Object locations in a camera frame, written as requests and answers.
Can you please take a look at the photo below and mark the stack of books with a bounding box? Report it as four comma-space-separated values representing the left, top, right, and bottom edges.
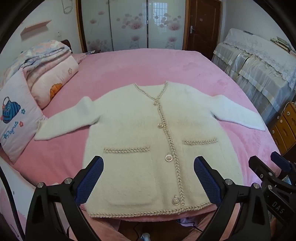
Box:
269, 36, 292, 53

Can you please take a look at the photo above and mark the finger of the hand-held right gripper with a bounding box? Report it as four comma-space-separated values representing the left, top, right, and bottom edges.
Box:
248, 155, 278, 186
270, 151, 292, 173

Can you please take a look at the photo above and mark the pink folded quilt flower print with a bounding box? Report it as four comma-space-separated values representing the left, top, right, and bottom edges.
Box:
23, 54, 79, 110

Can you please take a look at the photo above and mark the furniture under white lace cover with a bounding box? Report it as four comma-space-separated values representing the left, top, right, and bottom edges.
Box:
211, 28, 296, 126

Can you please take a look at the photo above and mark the wardrobe with floral sliding doors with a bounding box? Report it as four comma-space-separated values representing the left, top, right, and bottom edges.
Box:
74, 0, 190, 53

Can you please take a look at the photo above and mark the wooden drawer cabinet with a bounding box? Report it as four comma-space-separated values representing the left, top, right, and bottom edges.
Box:
269, 102, 296, 153

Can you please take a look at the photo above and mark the brown wooden door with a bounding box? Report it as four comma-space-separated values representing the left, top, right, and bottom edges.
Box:
185, 0, 222, 61

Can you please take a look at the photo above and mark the pink pillow with handbag print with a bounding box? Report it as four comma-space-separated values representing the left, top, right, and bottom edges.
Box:
0, 67, 48, 164

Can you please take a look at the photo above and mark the white power cable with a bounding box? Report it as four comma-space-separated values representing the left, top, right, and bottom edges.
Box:
61, 0, 73, 14

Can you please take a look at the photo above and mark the dark wooden headboard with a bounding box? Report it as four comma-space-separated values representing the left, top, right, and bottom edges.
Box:
60, 39, 74, 54

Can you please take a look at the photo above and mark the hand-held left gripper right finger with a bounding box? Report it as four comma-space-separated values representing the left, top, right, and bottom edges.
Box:
194, 156, 271, 241

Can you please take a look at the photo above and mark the black cable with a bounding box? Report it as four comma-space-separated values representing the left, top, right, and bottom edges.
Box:
177, 218, 204, 232

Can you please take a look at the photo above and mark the floral folded blanket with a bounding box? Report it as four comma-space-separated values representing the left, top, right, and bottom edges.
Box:
0, 40, 71, 88

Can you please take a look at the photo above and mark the cream fuzzy cardigan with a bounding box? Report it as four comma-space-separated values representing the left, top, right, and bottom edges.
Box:
34, 81, 266, 219

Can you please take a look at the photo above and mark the pink wall shelf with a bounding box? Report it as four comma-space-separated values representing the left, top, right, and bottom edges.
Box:
20, 20, 52, 37

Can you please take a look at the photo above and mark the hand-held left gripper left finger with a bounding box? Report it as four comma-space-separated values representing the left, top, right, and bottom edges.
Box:
25, 156, 104, 241

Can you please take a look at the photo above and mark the bed with pink plush cover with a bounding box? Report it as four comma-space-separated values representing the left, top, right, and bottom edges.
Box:
0, 48, 279, 241

